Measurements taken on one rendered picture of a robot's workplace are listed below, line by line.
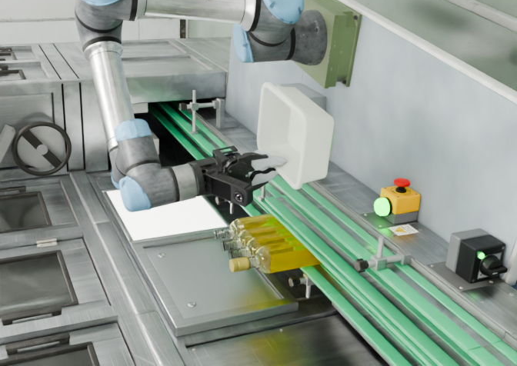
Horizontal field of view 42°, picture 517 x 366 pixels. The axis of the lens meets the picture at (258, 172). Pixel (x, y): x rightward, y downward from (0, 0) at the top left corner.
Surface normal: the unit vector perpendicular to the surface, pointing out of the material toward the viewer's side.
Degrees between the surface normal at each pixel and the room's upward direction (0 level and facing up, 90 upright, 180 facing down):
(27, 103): 90
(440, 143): 0
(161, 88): 90
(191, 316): 90
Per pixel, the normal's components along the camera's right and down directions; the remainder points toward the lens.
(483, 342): 0.04, -0.93
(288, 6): 0.42, -0.37
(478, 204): -0.91, 0.11
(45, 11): 0.40, 0.36
